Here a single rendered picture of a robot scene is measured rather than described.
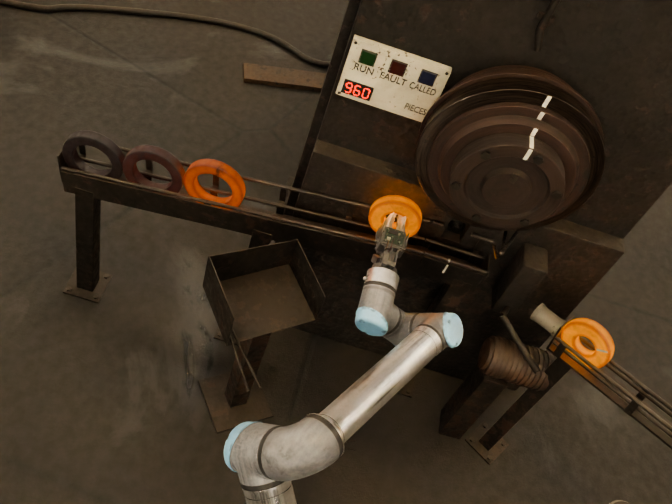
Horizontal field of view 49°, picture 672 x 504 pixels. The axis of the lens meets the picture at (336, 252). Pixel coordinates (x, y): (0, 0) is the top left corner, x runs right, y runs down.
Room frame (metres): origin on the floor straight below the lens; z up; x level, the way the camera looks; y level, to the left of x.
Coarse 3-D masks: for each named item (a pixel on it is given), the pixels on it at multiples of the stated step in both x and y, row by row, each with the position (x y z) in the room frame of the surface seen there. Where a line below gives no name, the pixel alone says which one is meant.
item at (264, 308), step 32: (224, 256) 1.22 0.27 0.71; (256, 256) 1.29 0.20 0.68; (288, 256) 1.36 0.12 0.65; (224, 288) 1.21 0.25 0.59; (256, 288) 1.24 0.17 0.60; (288, 288) 1.28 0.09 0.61; (320, 288) 1.24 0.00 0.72; (224, 320) 1.07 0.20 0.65; (256, 320) 1.15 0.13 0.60; (288, 320) 1.18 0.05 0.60; (256, 352) 1.20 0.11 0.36; (224, 384) 1.25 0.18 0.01; (256, 384) 1.30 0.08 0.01; (224, 416) 1.14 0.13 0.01; (256, 416) 1.19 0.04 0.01
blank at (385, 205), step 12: (372, 204) 1.54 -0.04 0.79; (384, 204) 1.52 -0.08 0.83; (396, 204) 1.52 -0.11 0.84; (408, 204) 1.53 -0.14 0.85; (372, 216) 1.51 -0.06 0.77; (384, 216) 1.52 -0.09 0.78; (408, 216) 1.53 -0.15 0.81; (420, 216) 1.54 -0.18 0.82; (372, 228) 1.52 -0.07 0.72; (408, 228) 1.53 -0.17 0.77
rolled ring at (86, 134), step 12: (84, 132) 1.43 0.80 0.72; (96, 132) 1.44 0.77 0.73; (72, 144) 1.41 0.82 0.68; (84, 144) 1.41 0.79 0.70; (96, 144) 1.42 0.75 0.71; (108, 144) 1.43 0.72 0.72; (72, 156) 1.41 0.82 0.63; (108, 156) 1.42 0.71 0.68; (120, 156) 1.44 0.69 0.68; (84, 168) 1.42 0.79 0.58; (120, 168) 1.42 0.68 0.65
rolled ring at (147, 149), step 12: (132, 156) 1.43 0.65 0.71; (144, 156) 1.43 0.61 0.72; (156, 156) 1.44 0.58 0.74; (168, 156) 1.45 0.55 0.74; (132, 168) 1.43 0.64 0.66; (168, 168) 1.44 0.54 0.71; (180, 168) 1.46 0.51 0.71; (132, 180) 1.43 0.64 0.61; (144, 180) 1.45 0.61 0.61; (180, 180) 1.44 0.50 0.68; (156, 192) 1.44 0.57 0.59
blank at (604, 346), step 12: (576, 324) 1.45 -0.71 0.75; (588, 324) 1.44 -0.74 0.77; (564, 336) 1.45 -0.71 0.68; (576, 336) 1.44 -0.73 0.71; (588, 336) 1.43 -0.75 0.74; (600, 336) 1.42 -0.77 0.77; (576, 348) 1.43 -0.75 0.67; (600, 348) 1.41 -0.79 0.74; (612, 348) 1.41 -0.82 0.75; (600, 360) 1.39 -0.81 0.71
